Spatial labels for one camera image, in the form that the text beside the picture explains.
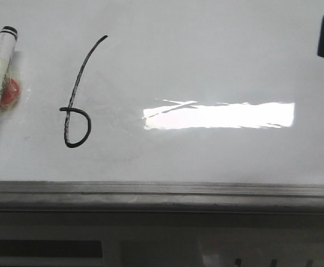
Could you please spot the grey base unit under whiteboard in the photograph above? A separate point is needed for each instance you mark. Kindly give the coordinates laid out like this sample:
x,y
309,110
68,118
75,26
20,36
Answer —
x,y
160,239

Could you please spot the red round magnet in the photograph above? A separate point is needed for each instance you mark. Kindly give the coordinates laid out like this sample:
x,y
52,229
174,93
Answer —
x,y
11,93

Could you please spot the white whiteboard with aluminium frame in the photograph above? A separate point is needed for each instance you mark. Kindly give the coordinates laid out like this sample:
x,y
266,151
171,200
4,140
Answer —
x,y
195,105

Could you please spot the black drawn stroke number six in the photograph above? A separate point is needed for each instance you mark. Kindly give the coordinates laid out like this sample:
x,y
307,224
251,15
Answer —
x,y
70,109

